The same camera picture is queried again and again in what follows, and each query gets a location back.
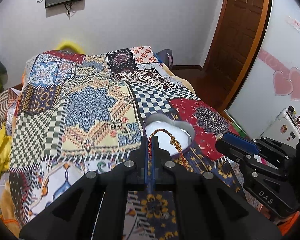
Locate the yellow plush pillow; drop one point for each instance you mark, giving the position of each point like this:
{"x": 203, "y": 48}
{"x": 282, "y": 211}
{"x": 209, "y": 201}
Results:
{"x": 70, "y": 46}

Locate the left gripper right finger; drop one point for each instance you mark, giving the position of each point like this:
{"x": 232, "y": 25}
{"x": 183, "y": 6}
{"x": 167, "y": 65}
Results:
{"x": 161, "y": 178}

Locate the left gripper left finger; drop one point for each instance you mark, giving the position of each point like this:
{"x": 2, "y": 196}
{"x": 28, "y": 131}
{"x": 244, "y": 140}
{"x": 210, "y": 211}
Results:
{"x": 138, "y": 179}

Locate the white mini fridge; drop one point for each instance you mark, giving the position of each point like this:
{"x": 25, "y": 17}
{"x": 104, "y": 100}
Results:
{"x": 285, "y": 128}

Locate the colourful patchwork bedspread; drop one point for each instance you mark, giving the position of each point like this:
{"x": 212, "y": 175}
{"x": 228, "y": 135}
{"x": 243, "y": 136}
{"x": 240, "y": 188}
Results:
{"x": 77, "y": 113}

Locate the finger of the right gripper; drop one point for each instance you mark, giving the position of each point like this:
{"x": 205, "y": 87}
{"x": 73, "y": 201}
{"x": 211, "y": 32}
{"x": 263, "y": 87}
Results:
{"x": 230, "y": 149}
{"x": 241, "y": 143}

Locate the dark purple pillow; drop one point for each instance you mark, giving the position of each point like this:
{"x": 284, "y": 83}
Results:
{"x": 165, "y": 56}

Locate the pink heart wall sticker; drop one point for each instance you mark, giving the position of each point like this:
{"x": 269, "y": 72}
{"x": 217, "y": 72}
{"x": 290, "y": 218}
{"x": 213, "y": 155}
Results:
{"x": 286, "y": 81}

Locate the purple heart-shaped tin box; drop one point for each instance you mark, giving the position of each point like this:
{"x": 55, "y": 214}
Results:
{"x": 182, "y": 131}

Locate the brown wooden door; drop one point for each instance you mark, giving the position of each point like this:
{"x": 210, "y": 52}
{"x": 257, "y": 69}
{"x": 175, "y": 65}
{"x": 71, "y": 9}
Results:
{"x": 234, "y": 44}

